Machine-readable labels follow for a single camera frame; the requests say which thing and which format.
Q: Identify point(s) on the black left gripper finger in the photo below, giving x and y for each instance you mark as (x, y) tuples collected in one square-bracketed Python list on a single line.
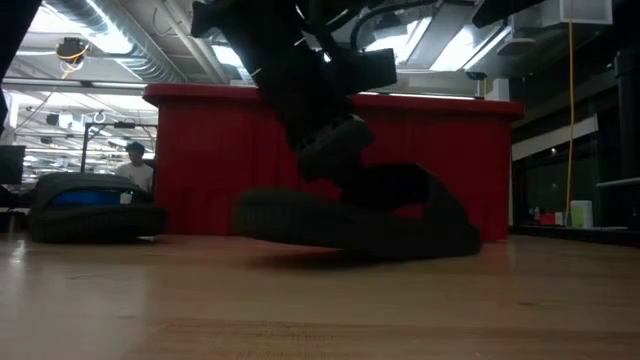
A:
[(335, 150)]

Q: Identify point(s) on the black rubber slide sandal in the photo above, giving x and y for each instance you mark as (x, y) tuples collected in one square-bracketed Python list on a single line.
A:
[(95, 225), (300, 220)]

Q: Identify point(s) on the red plastic bin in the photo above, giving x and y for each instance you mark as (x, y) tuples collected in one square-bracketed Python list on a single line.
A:
[(210, 150)]

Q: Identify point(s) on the ceiling light panel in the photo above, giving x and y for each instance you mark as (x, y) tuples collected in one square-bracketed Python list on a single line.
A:
[(227, 56)]

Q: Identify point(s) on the person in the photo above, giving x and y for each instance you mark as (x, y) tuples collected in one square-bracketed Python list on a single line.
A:
[(137, 172)]

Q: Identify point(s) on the small red box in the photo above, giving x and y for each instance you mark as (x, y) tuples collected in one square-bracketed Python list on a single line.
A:
[(547, 219)]

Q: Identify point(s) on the green white container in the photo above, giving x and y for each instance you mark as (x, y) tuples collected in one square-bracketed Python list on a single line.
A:
[(581, 215)]

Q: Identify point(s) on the black monitor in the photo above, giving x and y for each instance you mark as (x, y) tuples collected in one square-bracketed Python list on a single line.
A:
[(11, 165)]

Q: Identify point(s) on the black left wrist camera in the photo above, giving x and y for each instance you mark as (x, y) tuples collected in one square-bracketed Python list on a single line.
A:
[(372, 70)]

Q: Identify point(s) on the ceiling security camera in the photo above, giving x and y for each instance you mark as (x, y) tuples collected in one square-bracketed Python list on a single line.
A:
[(476, 75)]

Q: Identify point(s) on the silver spiral ceiling duct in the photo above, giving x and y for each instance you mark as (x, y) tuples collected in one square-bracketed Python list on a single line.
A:
[(125, 55)]

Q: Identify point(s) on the black metal rack frame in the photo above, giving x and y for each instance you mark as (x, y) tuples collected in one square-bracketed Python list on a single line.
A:
[(84, 145)]

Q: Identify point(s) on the white wall beam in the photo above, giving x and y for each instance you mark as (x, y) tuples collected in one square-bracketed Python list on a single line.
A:
[(560, 137)]

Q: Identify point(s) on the white ceiling duct box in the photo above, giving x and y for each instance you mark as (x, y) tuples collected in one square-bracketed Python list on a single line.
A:
[(580, 11)]

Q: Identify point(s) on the black steel post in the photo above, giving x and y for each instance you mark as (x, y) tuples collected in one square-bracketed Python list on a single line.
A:
[(627, 125)]

